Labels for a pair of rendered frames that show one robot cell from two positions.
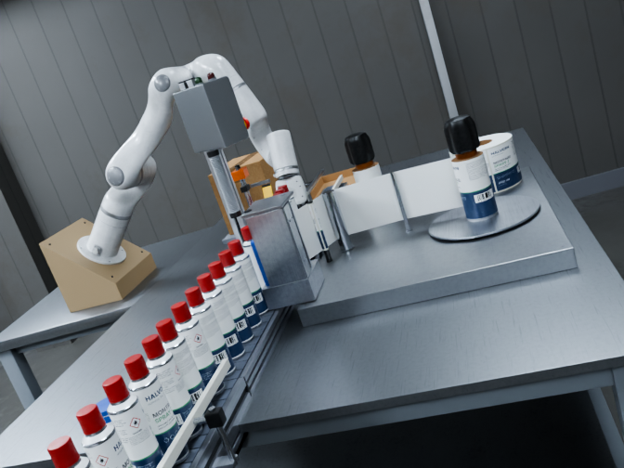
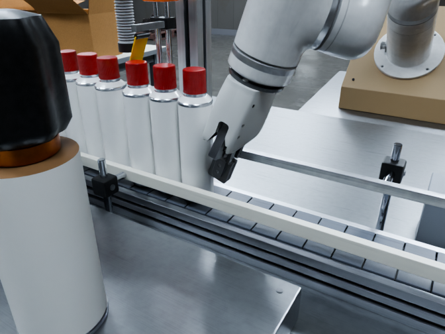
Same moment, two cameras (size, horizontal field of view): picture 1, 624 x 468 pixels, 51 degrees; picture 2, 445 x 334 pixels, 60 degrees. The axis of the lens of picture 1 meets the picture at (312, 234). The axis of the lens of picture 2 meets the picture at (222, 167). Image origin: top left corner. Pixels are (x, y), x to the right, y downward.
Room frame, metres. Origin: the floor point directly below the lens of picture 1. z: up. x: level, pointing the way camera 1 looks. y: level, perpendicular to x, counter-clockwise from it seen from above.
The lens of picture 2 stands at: (2.32, -0.47, 1.20)
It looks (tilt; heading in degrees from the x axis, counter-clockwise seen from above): 26 degrees down; 105
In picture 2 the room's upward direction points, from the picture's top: straight up
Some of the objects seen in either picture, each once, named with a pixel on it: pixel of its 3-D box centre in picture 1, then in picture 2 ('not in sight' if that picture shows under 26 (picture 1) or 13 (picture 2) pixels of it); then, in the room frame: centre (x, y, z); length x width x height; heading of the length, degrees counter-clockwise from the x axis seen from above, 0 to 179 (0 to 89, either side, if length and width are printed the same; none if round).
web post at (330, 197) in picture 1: (337, 220); not in sight; (1.90, -0.09, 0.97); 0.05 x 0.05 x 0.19
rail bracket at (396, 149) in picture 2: not in sight; (385, 202); (2.42, 0.04, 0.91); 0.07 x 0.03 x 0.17; 74
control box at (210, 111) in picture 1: (211, 115); not in sight; (2.00, 0.17, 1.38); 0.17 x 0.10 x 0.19; 39
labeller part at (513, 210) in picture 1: (483, 217); not in sight; (1.75, -0.47, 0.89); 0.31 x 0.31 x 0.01
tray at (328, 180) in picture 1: (343, 181); not in sight; (3.04, -0.22, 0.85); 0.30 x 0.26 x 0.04; 164
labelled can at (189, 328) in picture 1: (196, 349); not in sight; (1.26, 0.30, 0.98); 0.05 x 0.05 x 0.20
